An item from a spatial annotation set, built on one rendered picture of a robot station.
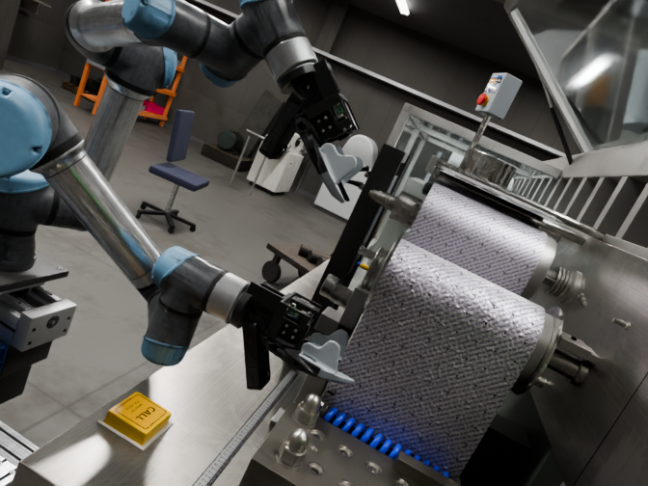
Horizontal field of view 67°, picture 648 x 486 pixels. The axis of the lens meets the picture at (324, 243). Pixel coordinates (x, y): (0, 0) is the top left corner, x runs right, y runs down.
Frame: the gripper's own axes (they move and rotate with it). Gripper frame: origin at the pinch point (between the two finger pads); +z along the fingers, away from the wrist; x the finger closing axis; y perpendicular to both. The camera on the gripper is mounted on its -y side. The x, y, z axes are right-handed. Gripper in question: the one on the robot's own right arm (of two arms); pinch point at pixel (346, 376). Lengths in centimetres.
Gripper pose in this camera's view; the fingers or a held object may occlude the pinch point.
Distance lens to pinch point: 79.5
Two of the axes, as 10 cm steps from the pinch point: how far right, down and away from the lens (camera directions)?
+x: 2.5, -1.2, 9.6
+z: 8.8, 4.4, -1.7
